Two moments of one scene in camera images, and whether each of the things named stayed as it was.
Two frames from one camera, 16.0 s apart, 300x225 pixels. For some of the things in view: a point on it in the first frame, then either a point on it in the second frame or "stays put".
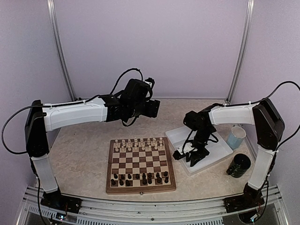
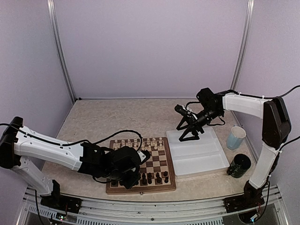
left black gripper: (153, 111) -> (130, 183)
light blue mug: (236, 137) stays put
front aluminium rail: (210, 212) stays put
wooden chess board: (139, 165) stays put
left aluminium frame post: (60, 49) stays put
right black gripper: (195, 155) -> (195, 125)
